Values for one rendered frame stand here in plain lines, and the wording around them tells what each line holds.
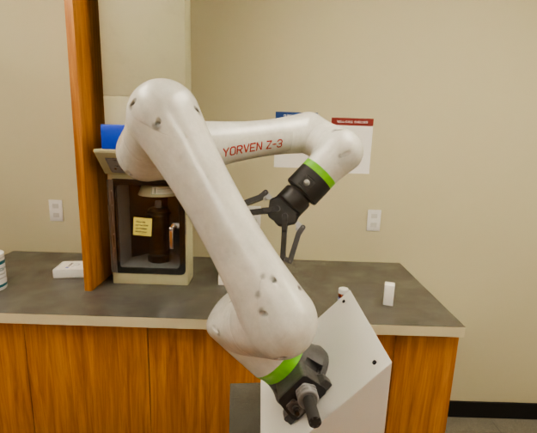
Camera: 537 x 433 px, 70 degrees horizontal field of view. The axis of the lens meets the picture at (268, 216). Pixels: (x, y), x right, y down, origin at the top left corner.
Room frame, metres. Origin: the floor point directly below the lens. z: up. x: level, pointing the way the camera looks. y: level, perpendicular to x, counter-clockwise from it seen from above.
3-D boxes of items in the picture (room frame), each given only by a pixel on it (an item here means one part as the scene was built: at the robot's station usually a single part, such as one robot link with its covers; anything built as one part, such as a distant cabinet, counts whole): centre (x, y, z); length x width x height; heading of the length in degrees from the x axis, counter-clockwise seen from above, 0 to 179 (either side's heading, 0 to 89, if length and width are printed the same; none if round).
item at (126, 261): (1.53, 0.49, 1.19); 0.30 x 0.01 x 0.40; 90
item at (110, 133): (1.48, 0.57, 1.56); 0.10 x 0.10 x 0.09; 0
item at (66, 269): (1.64, 0.86, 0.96); 0.16 x 0.12 x 0.04; 99
